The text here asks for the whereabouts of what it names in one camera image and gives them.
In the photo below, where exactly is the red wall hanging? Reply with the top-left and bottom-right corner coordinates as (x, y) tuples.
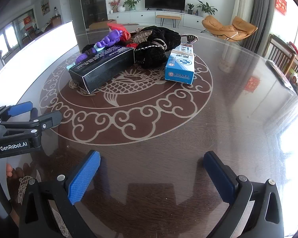
(275, 0), (288, 15)

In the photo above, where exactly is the clear claw hair clip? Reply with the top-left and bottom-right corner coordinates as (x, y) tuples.
(130, 27), (156, 44)

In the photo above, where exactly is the wooden dining chair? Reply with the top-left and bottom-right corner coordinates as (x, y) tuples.
(266, 33), (298, 80)

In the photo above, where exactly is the purple plastic toy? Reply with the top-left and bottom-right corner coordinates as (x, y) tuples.
(67, 29), (122, 70)

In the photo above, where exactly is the wooden bench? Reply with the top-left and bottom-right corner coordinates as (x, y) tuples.
(156, 15), (182, 29)

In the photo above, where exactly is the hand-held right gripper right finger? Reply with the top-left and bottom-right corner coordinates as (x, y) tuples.
(203, 151), (285, 238)

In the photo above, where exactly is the person's left hand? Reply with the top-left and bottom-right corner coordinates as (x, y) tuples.
(0, 163), (13, 202)

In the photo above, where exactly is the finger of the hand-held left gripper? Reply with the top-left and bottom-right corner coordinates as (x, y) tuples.
(0, 111), (62, 132)
(0, 101), (39, 123)

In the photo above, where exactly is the grey curtain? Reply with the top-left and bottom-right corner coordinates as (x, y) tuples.
(248, 0), (276, 55)

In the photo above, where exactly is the metal hair clip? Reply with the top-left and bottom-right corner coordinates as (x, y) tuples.
(180, 34), (199, 44)

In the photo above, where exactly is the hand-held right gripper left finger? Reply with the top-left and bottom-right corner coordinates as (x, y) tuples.
(18, 149), (101, 238)

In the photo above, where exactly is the covered standing air conditioner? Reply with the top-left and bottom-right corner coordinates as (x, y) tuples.
(230, 0), (255, 26)

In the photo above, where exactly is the large green potted plant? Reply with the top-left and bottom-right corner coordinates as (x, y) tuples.
(197, 0), (218, 17)

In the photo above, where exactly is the black cardboard box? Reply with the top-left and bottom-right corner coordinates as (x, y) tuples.
(68, 46), (135, 95)

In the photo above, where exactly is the white television cabinet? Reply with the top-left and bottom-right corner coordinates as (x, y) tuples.
(107, 10), (206, 29)

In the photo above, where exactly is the dark display cabinet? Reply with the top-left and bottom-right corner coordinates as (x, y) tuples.
(79, 0), (108, 30)

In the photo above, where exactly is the bushy green potted plant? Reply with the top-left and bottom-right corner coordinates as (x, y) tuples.
(123, 0), (141, 12)

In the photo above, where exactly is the wooden sideboard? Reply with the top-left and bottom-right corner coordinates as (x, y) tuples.
(41, 15), (62, 34)

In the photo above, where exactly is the red cloth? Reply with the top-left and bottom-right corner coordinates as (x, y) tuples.
(287, 42), (298, 55)

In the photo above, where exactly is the blue white toothpaste box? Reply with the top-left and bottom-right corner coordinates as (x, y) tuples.
(164, 43), (196, 85)

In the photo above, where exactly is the black velvet pouch with cord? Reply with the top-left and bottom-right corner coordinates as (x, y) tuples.
(134, 27), (182, 68)

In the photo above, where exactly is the framed wall picture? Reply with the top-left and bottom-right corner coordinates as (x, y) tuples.
(40, 0), (50, 15)

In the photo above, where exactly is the orange lounge chair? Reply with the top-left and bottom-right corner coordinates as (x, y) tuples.
(201, 15), (259, 42)

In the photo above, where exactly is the red flower plant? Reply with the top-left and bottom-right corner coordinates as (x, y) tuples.
(109, 0), (122, 13)

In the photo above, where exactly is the brown patterned desktop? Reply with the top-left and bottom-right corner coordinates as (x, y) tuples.
(0, 22), (298, 238)

